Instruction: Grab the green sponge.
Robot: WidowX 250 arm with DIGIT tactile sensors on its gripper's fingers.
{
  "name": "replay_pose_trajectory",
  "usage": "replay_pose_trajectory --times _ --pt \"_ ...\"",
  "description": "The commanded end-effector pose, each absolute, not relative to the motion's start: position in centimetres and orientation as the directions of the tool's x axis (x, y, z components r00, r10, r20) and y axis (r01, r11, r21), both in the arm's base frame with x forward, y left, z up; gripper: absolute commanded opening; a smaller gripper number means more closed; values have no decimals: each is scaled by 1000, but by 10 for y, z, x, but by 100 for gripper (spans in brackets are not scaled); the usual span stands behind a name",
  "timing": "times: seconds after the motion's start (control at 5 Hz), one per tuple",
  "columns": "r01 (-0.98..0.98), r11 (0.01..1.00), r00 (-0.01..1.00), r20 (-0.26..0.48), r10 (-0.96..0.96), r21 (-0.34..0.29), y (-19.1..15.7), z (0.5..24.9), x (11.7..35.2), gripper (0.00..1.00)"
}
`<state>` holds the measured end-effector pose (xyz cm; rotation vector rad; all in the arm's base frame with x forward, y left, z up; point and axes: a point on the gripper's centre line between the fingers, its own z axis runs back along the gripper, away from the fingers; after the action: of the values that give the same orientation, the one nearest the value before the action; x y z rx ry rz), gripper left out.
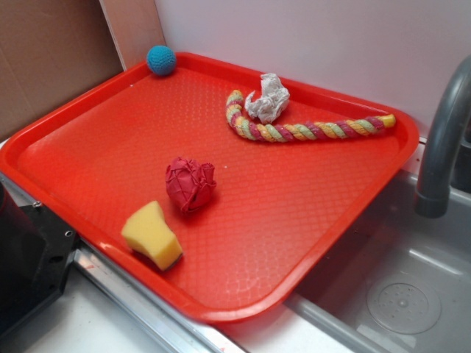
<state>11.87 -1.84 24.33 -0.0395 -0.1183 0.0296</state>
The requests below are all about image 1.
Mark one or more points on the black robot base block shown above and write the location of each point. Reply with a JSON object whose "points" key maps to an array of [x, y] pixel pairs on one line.
{"points": [[36, 251]]}

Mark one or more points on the blue crocheted ball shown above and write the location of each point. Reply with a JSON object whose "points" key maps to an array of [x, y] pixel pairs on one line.
{"points": [[161, 60]]}

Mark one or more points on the red plastic tray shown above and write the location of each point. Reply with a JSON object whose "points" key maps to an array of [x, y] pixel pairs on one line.
{"points": [[277, 207]]}

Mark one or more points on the brown cardboard panel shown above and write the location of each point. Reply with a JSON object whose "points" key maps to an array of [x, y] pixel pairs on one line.
{"points": [[53, 51]]}

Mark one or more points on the multicolour twisted rope toy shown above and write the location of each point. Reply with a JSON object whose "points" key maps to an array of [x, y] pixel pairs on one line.
{"points": [[309, 131]]}

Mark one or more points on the grey faucet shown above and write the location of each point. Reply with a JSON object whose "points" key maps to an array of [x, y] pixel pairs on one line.
{"points": [[446, 159]]}

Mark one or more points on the crumpled red cloth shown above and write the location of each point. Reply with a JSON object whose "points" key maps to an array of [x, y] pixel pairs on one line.
{"points": [[190, 184]]}

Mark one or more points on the yellow sponge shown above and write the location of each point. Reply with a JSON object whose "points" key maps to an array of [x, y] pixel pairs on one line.
{"points": [[147, 233]]}

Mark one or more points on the crumpled white paper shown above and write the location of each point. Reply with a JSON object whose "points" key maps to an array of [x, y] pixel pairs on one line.
{"points": [[273, 101]]}

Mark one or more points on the grey toy sink basin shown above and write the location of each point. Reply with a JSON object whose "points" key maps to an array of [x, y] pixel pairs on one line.
{"points": [[395, 281]]}

